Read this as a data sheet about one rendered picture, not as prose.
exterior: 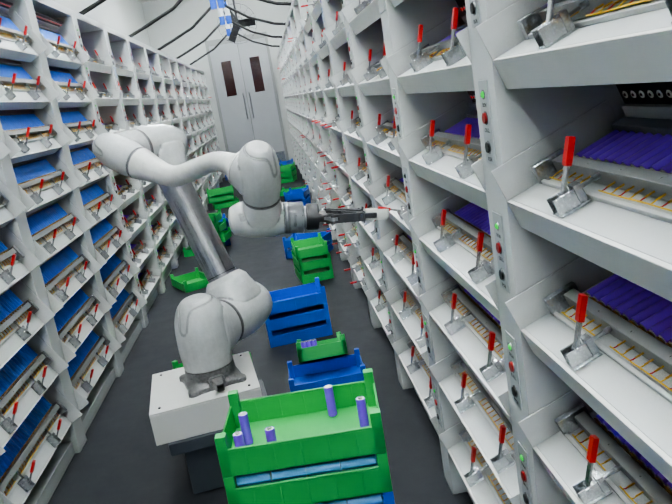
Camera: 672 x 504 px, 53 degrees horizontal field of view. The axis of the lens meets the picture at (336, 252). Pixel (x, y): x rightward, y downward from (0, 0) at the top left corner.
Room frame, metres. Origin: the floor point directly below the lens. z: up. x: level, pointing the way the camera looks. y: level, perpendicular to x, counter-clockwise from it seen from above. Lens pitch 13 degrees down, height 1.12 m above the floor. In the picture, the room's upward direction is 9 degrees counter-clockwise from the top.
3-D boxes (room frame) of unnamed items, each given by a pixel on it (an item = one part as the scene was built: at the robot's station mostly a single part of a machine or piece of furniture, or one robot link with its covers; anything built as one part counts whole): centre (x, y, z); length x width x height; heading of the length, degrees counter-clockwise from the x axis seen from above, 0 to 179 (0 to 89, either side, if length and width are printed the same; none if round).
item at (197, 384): (2.00, 0.44, 0.33); 0.22 x 0.18 x 0.06; 21
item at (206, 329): (2.02, 0.45, 0.47); 0.18 x 0.16 x 0.22; 147
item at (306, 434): (1.21, 0.12, 0.52); 0.30 x 0.20 x 0.08; 89
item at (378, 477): (1.21, 0.12, 0.44); 0.30 x 0.20 x 0.08; 89
